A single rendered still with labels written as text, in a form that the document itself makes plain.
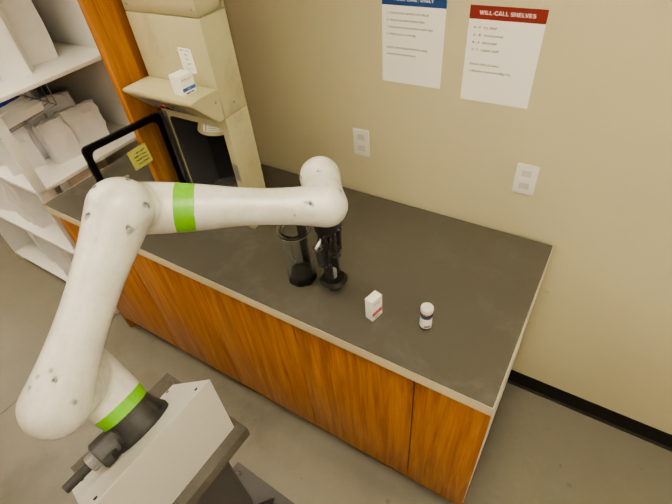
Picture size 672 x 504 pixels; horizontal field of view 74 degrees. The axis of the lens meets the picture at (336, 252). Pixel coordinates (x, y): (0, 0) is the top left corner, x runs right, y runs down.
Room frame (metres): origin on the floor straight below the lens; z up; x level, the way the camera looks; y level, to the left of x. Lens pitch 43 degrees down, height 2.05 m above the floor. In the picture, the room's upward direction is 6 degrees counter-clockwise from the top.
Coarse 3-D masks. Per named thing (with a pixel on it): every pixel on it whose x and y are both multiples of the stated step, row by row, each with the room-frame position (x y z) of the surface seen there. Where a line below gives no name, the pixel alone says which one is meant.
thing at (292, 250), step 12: (276, 228) 1.09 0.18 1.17; (288, 228) 1.12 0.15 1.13; (300, 228) 1.12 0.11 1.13; (300, 240) 1.05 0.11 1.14; (288, 252) 1.05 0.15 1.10; (300, 252) 1.04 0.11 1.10; (288, 264) 1.06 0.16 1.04; (300, 264) 1.04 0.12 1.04; (312, 264) 1.07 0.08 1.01; (300, 276) 1.04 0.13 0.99
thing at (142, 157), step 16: (144, 128) 1.49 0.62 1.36; (112, 144) 1.40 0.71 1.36; (128, 144) 1.43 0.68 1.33; (144, 144) 1.47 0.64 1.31; (160, 144) 1.52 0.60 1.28; (96, 160) 1.34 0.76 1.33; (112, 160) 1.38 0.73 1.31; (128, 160) 1.42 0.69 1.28; (144, 160) 1.46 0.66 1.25; (160, 160) 1.50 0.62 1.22; (112, 176) 1.36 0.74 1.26; (128, 176) 1.40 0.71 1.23; (144, 176) 1.44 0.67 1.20; (160, 176) 1.48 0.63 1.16; (176, 176) 1.53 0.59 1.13
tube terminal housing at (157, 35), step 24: (144, 24) 1.53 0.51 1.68; (168, 24) 1.46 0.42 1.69; (192, 24) 1.40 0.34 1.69; (216, 24) 1.43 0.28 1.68; (144, 48) 1.55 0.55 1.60; (168, 48) 1.48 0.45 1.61; (192, 48) 1.42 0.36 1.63; (216, 48) 1.41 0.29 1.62; (168, 72) 1.50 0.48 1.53; (216, 72) 1.39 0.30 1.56; (240, 96) 1.45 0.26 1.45; (192, 120) 1.48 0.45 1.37; (240, 120) 1.43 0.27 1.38; (240, 144) 1.41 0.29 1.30; (240, 168) 1.39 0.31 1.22
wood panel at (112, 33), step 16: (80, 0) 1.53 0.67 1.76; (96, 0) 1.56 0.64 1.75; (112, 0) 1.60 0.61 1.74; (96, 16) 1.54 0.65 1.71; (112, 16) 1.58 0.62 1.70; (96, 32) 1.52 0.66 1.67; (112, 32) 1.57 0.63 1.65; (128, 32) 1.61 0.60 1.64; (112, 48) 1.55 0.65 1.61; (128, 48) 1.60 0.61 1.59; (112, 64) 1.53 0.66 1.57; (128, 64) 1.58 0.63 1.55; (144, 64) 1.63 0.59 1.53; (112, 80) 1.54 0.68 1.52; (128, 80) 1.56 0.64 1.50; (128, 96) 1.54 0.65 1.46; (128, 112) 1.53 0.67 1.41; (144, 112) 1.57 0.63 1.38
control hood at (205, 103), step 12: (132, 84) 1.50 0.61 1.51; (144, 84) 1.49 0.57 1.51; (156, 84) 1.48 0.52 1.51; (168, 84) 1.47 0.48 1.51; (144, 96) 1.42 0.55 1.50; (156, 96) 1.38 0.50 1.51; (168, 96) 1.37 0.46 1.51; (180, 96) 1.36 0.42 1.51; (192, 96) 1.35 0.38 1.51; (204, 96) 1.34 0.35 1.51; (216, 96) 1.37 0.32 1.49; (192, 108) 1.30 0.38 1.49; (204, 108) 1.32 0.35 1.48; (216, 108) 1.36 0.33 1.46; (216, 120) 1.35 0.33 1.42
